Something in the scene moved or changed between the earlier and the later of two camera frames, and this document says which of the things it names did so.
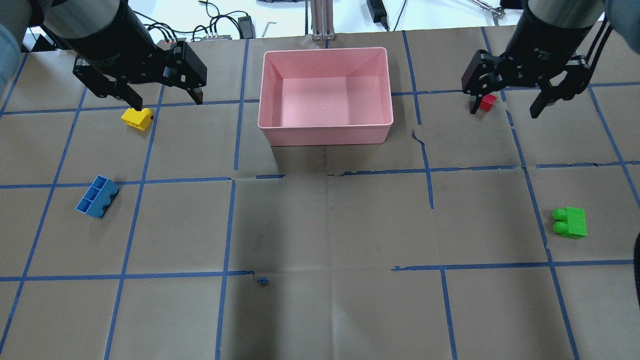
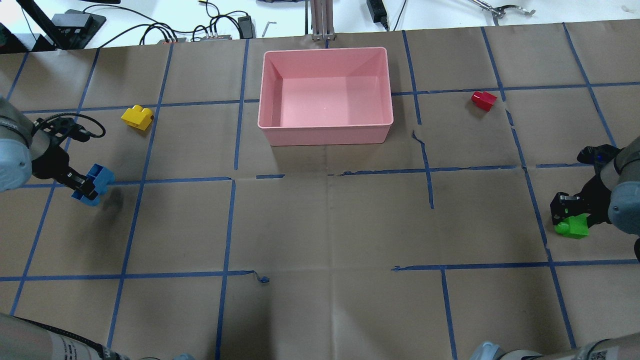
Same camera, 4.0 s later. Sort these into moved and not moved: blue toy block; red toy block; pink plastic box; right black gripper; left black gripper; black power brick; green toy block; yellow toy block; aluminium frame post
Moved: right black gripper; left black gripper; blue toy block
Not moved: yellow toy block; black power brick; red toy block; pink plastic box; green toy block; aluminium frame post
